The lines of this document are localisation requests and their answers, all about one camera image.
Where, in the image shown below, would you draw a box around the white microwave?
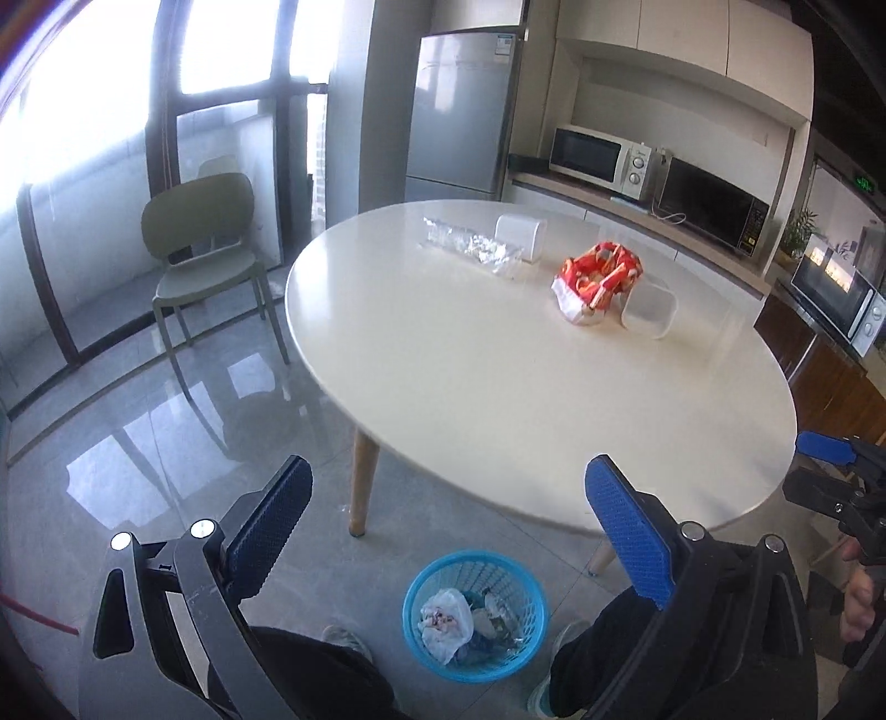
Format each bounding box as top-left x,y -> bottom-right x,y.
791,234 -> 884,357
548,125 -> 661,203

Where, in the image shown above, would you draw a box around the potted green plant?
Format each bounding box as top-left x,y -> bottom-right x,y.
776,208 -> 818,269

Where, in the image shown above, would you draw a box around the kitchen counter cabinets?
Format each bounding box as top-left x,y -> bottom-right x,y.
502,172 -> 772,307

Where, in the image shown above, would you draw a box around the green chair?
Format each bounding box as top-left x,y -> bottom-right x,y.
141,172 -> 290,392

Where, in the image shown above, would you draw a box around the silver refrigerator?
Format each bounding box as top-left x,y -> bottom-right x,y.
404,32 -> 521,201

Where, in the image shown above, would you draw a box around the round white table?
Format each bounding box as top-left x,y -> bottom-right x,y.
284,201 -> 797,543

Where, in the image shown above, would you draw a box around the blue plastic trash basket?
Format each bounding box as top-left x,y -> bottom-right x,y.
401,551 -> 548,684

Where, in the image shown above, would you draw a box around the clear plastic cup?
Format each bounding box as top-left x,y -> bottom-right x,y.
620,279 -> 679,339

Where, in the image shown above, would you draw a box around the upper wall cabinets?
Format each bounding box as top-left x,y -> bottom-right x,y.
555,2 -> 814,127

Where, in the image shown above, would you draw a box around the black microwave oven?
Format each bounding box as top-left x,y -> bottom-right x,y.
653,156 -> 769,258

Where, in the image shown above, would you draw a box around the clear bag with food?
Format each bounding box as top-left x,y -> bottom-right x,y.
420,216 -> 523,277

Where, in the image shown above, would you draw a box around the wooden cabinet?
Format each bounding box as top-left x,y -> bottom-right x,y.
754,292 -> 886,447

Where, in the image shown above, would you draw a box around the grey sneaker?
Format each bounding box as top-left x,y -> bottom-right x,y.
321,625 -> 374,665

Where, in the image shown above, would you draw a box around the teal sneaker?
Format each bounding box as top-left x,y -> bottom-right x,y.
526,621 -> 590,718

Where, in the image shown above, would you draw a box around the person's right hand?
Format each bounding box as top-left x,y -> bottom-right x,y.
839,538 -> 875,644

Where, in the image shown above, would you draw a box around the clear plastic bag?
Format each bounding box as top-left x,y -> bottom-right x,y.
473,588 -> 524,650

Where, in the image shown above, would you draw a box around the red snack wrapper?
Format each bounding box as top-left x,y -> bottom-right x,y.
551,241 -> 644,324

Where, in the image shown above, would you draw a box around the white plastic bag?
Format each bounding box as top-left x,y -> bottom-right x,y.
416,588 -> 475,666

